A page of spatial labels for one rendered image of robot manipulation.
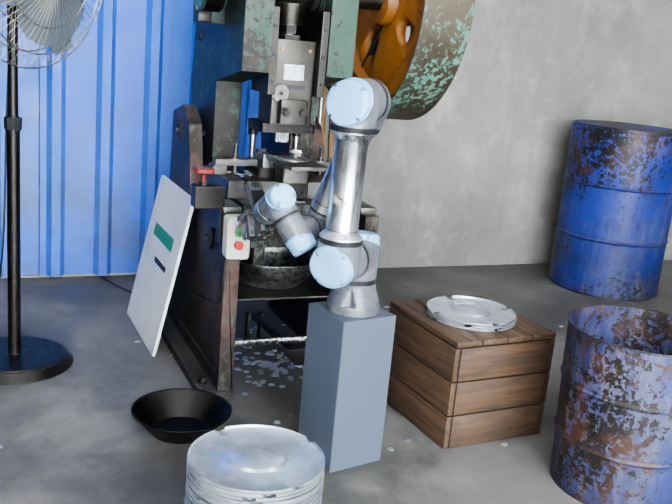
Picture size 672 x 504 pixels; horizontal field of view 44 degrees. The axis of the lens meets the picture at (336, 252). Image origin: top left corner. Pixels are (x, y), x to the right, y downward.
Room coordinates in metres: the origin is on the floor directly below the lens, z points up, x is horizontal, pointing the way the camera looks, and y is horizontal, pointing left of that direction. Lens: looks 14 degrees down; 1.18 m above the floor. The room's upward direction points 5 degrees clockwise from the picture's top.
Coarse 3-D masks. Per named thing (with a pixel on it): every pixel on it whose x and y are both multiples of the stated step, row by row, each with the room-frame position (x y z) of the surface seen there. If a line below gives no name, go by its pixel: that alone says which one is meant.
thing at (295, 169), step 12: (276, 156) 2.80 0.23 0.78; (288, 156) 2.83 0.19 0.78; (300, 156) 2.86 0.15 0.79; (276, 168) 2.80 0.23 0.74; (288, 168) 2.64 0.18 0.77; (300, 168) 2.64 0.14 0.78; (312, 168) 2.66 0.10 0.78; (324, 168) 2.68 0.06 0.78; (288, 180) 2.76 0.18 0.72; (300, 180) 2.77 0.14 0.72; (300, 192) 2.77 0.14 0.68
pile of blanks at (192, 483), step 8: (192, 480) 1.52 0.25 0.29; (320, 480) 1.56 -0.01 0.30; (192, 488) 1.52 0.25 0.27; (200, 488) 1.49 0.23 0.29; (208, 488) 1.48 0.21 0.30; (312, 488) 1.52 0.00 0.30; (320, 488) 1.57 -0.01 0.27; (192, 496) 1.52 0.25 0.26; (200, 496) 1.50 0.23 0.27; (208, 496) 1.48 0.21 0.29; (216, 496) 1.47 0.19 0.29; (224, 496) 1.46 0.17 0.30; (232, 496) 1.46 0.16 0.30; (288, 496) 1.48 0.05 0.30; (296, 496) 1.49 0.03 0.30; (304, 496) 1.50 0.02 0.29; (312, 496) 1.53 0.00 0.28; (320, 496) 1.56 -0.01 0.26
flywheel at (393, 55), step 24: (384, 0) 3.03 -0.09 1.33; (408, 0) 2.94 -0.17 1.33; (360, 24) 3.28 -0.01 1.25; (384, 24) 3.06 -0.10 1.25; (408, 24) 3.10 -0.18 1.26; (360, 48) 3.26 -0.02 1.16; (384, 48) 3.07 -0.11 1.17; (408, 48) 2.83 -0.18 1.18; (360, 72) 3.20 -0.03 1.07; (384, 72) 3.05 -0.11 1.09
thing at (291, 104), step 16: (288, 48) 2.84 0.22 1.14; (304, 48) 2.87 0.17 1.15; (288, 64) 2.84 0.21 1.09; (304, 64) 2.87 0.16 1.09; (288, 80) 2.85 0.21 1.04; (304, 80) 2.87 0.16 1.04; (272, 96) 2.82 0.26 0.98; (288, 96) 2.85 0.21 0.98; (304, 96) 2.87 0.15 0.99; (272, 112) 2.83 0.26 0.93; (288, 112) 2.80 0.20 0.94; (304, 112) 2.83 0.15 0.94
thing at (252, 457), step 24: (216, 432) 1.70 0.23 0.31; (240, 432) 1.71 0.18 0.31; (264, 432) 1.72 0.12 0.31; (288, 432) 1.73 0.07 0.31; (192, 456) 1.58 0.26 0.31; (216, 456) 1.59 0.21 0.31; (240, 456) 1.59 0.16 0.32; (264, 456) 1.60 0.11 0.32; (288, 456) 1.62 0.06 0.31; (312, 456) 1.63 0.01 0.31; (216, 480) 1.49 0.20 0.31; (240, 480) 1.50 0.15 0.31; (264, 480) 1.51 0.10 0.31; (288, 480) 1.52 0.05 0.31; (312, 480) 1.52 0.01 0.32
